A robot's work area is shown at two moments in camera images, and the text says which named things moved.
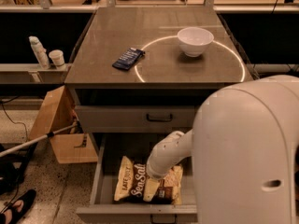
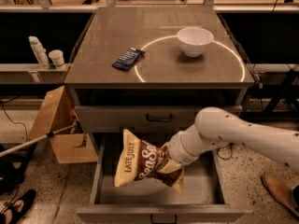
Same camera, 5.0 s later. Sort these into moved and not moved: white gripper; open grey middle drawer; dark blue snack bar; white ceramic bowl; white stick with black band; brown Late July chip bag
Moved: brown Late July chip bag; white gripper
Not moved: dark blue snack bar; open grey middle drawer; white ceramic bowl; white stick with black band
